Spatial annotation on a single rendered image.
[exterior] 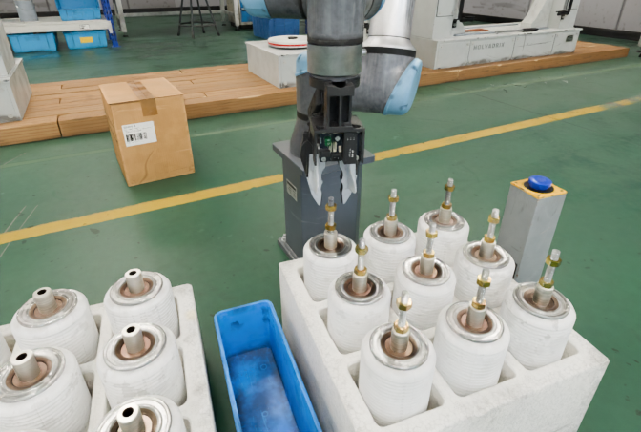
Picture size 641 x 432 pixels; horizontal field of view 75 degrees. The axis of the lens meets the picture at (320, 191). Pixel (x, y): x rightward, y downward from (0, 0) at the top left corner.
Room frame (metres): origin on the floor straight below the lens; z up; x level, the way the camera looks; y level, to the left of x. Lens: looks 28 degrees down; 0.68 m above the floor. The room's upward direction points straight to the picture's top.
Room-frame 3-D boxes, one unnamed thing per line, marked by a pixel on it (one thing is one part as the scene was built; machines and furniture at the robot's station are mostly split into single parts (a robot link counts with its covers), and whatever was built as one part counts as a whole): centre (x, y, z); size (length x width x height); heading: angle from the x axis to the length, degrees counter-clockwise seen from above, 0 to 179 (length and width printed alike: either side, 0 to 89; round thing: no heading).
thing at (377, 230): (0.64, -0.13, 0.25); 0.08 x 0.08 x 0.01
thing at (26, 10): (4.25, 2.75, 0.35); 0.16 x 0.15 x 0.19; 117
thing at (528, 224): (0.71, -0.41, 0.16); 0.07 x 0.07 x 0.31; 21
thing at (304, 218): (0.93, 0.00, 0.15); 0.19 x 0.19 x 0.30; 27
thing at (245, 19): (6.08, 0.94, 0.35); 0.59 x 0.47 x 0.69; 27
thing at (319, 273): (0.60, -0.02, 0.16); 0.10 x 0.10 x 0.18
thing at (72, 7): (4.53, 2.40, 0.36); 0.50 x 0.38 x 0.21; 28
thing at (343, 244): (0.60, -0.02, 0.25); 0.08 x 0.08 x 0.01
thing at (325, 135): (0.58, -0.02, 0.49); 0.09 x 0.08 x 0.12; 7
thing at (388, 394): (0.38, -0.10, 0.16); 0.10 x 0.10 x 0.18
